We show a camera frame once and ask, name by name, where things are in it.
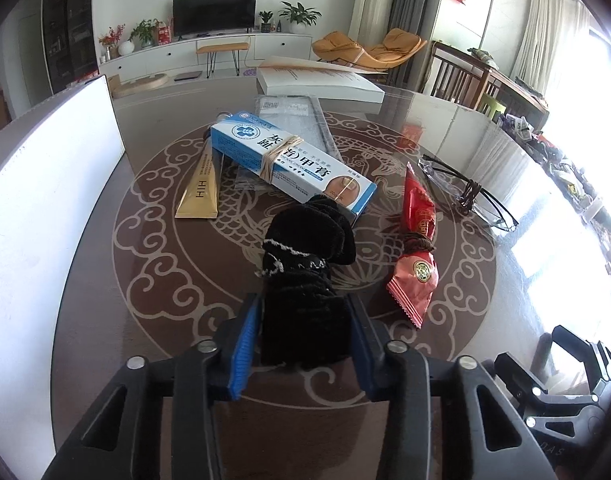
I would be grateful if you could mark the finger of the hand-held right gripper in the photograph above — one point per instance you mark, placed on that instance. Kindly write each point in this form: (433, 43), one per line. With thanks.
(520, 380)
(603, 360)

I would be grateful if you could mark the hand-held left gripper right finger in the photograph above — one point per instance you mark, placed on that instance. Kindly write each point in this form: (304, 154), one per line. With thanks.
(363, 350)

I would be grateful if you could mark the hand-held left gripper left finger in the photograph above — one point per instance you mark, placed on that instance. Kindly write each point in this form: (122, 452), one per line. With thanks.
(243, 350)

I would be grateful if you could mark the black scrunchie with white trim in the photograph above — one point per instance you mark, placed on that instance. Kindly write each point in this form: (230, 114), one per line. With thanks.
(300, 305)

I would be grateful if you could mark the gold cosmetic tube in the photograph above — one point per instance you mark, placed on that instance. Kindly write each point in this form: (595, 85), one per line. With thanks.
(200, 195)

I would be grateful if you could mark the large white cardboard box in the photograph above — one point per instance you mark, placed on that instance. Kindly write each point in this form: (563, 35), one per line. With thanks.
(45, 185)

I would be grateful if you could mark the red candy packet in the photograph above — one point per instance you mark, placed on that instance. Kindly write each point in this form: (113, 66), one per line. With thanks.
(415, 270)

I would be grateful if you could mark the thin-framed eyeglasses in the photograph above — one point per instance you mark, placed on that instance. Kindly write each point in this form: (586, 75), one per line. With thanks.
(469, 195)

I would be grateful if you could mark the row of cluttered small items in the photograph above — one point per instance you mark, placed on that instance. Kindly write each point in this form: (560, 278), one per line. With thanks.
(565, 170)

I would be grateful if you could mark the blue and white ointment box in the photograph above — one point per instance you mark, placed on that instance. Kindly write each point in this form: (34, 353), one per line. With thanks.
(265, 145)

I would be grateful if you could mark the white flat box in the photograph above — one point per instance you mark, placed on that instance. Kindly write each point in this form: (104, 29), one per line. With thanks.
(325, 90)

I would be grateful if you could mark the green plastic stool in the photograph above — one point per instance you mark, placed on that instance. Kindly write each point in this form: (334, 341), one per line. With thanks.
(496, 107)

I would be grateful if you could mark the wooden side table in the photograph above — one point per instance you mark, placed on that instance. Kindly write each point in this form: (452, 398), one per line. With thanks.
(520, 95)

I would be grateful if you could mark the round purple mat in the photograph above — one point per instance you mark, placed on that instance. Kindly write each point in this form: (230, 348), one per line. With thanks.
(249, 71)

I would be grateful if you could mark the thin purple board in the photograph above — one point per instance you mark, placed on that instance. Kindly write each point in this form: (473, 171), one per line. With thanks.
(188, 76)

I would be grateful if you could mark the beige round floor board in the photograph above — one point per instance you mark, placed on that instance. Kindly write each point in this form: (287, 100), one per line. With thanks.
(140, 85)

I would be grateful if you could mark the dark wooden chair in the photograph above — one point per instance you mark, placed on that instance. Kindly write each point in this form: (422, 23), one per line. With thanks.
(455, 75)

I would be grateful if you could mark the brown cardboard box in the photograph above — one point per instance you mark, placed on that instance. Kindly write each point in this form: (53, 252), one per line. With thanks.
(113, 82)

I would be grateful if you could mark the wooden bench with hairpin legs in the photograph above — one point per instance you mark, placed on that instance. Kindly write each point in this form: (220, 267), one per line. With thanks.
(223, 47)

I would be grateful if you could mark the white television cabinet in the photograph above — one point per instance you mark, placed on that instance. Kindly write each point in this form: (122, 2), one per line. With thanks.
(150, 60)

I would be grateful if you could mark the orange lounge chair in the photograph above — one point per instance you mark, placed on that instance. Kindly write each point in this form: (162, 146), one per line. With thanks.
(395, 42)

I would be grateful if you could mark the round white vase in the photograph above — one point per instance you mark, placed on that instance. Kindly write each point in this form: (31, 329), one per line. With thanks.
(126, 48)

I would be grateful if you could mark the red gift bag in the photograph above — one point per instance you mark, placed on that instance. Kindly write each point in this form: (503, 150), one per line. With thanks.
(164, 34)

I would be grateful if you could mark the white sheer curtain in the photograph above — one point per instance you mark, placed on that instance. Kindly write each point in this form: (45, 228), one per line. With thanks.
(545, 35)

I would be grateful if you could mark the small potted plant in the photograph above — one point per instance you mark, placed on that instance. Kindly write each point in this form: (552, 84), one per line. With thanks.
(265, 17)

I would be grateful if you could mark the bushy green potted plant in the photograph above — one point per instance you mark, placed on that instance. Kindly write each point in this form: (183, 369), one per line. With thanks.
(144, 30)

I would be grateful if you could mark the black television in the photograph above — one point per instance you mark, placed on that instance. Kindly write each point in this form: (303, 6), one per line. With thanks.
(215, 12)

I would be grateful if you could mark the red flower arrangement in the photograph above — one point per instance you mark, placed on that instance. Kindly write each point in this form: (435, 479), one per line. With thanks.
(110, 37)

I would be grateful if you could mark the large leafy potted plant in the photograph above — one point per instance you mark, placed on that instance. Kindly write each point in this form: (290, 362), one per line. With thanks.
(298, 12)

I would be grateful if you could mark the cream covered standing air conditioner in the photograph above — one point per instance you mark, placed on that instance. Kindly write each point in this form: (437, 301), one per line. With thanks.
(373, 0)

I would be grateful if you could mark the dark glass display cabinet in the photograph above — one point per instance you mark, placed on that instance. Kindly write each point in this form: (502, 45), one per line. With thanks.
(68, 20)

